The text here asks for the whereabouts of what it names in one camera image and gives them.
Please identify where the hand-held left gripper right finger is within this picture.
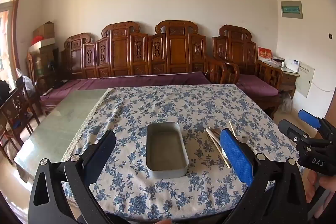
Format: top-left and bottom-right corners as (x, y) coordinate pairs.
(220, 129), (308, 224)

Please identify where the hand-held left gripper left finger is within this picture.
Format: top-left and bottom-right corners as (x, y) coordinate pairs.
(28, 130), (116, 224)

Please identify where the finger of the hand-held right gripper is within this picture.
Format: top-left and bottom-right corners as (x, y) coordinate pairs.
(298, 109), (336, 141)
(278, 119), (329, 151)

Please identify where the white plastic spoon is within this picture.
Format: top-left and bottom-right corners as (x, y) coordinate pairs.
(205, 128), (230, 161)

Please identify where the metal tray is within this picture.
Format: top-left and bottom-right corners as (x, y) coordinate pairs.
(146, 122), (190, 179)

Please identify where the person's right hand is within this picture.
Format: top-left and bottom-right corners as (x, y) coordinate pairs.
(305, 171), (336, 203)

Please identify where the wooden side table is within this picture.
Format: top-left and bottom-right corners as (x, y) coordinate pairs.
(280, 67), (300, 98)

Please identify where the white telephone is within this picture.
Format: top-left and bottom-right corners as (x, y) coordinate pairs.
(285, 59), (300, 73)

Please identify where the purple armchair cushion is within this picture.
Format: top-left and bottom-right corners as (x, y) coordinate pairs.
(236, 74), (279, 97)

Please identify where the purple sofa cushion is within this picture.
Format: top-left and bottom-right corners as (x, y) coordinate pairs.
(40, 72), (212, 109)

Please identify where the blue floral tablecloth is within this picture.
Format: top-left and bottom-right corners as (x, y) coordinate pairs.
(62, 84), (305, 223)

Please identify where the red gift box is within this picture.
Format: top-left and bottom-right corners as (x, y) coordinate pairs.
(258, 47), (272, 62)

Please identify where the dark wooden chair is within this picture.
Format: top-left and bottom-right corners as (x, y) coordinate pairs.
(0, 81), (40, 147)

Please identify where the carved wooden armchair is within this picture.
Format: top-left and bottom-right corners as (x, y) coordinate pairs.
(212, 25), (284, 119)

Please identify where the white plastic bag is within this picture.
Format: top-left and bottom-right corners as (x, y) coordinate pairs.
(16, 68), (34, 91)

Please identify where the carved wooden sofa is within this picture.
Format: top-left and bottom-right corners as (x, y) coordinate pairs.
(39, 21), (229, 115)

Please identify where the brown cardboard box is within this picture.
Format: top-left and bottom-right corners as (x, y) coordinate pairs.
(33, 21), (55, 43)

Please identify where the white wall panel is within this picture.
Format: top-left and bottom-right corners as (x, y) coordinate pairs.
(295, 63), (315, 98)

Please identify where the green wall electrical box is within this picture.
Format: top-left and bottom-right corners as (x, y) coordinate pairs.
(281, 0), (303, 19)

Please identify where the wooden door frame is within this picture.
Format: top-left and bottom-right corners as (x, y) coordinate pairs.
(0, 0), (25, 83)

